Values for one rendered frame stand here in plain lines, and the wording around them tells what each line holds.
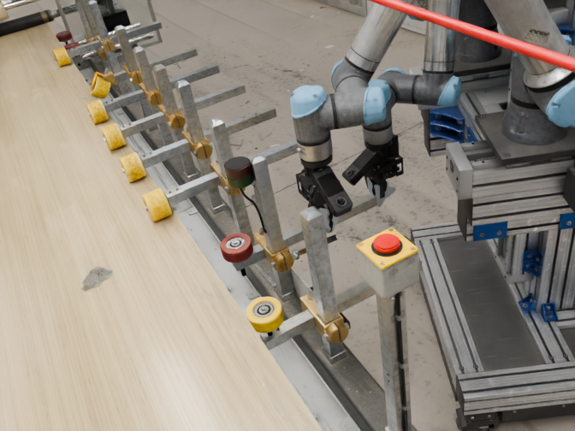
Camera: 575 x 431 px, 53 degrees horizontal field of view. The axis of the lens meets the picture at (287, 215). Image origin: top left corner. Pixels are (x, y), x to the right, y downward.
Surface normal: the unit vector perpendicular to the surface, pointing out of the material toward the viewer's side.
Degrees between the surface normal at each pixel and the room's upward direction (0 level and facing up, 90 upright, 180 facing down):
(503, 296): 0
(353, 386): 0
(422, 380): 0
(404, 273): 90
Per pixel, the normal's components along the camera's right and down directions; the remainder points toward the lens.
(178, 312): -0.15, -0.79
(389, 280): 0.47, 0.47
